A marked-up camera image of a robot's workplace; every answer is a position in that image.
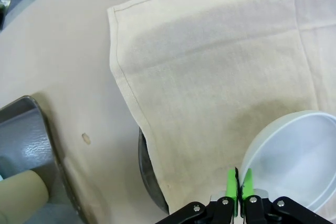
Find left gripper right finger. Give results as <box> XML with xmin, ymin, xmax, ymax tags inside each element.
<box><xmin>240</xmin><ymin>168</ymin><xmax>326</xmax><ymax>224</ymax></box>

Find white bowl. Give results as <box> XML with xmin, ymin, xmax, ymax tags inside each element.
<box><xmin>240</xmin><ymin>111</ymin><xmax>336</xmax><ymax>216</ymax></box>

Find beige cloth mat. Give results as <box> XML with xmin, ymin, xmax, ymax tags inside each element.
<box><xmin>107</xmin><ymin>0</ymin><xmax>336</xmax><ymax>213</ymax></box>

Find dark brown plastic tray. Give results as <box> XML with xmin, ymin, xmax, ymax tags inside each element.
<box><xmin>0</xmin><ymin>94</ymin><xmax>81</xmax><ymax>224</ymax></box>
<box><xmin>138</xmin><ymin>126</ymin><xmax>170</xmax><ymax>216</ymax></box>

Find tall tan cup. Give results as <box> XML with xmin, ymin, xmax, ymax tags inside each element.
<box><xmin>0</xmin><ymin>170</ymin><xmax>50</xmax><ymax>224</ymax></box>

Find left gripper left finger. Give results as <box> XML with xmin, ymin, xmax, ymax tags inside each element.
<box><xmin>162</xmin><ymin>167</ymin><xmax>241</xmax><ymax>224</ymax></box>

